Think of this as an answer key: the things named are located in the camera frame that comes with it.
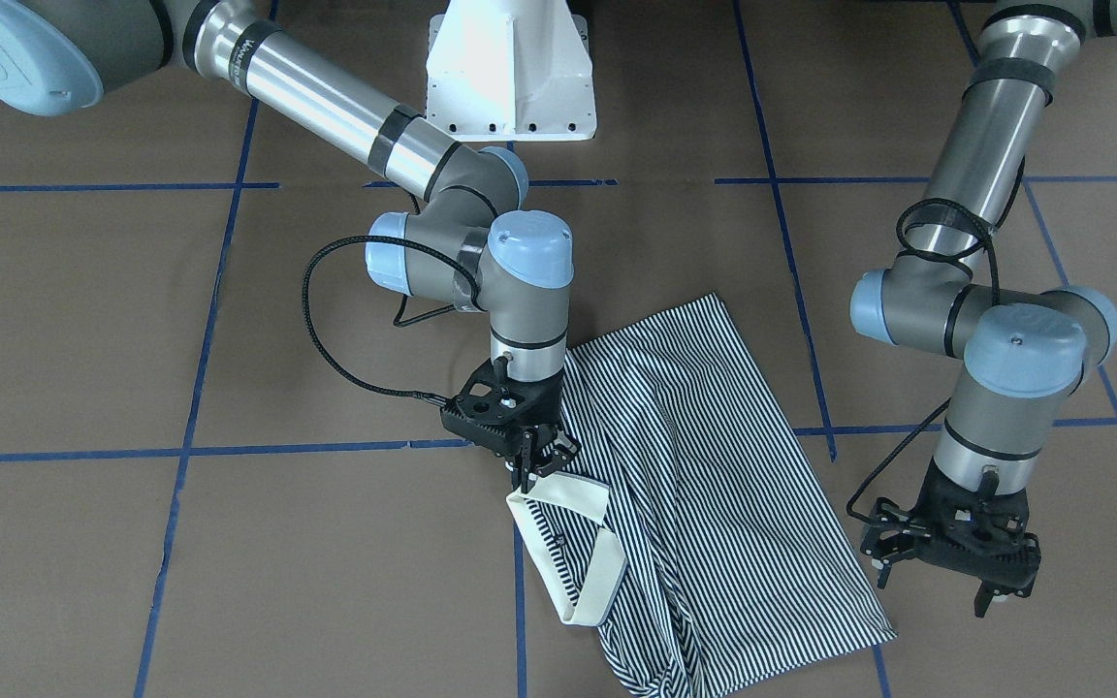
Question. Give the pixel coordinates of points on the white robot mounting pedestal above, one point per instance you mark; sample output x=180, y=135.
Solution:
x=511, y=71

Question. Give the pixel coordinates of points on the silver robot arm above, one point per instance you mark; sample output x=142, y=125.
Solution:
x=472, y=245
x=1022, y=355

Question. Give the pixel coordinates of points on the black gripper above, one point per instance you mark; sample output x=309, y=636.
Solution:
x=548, y=444
x=886, y=545

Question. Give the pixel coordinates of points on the navy white striped polo shirt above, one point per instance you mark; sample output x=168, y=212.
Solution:
x=691, y=532

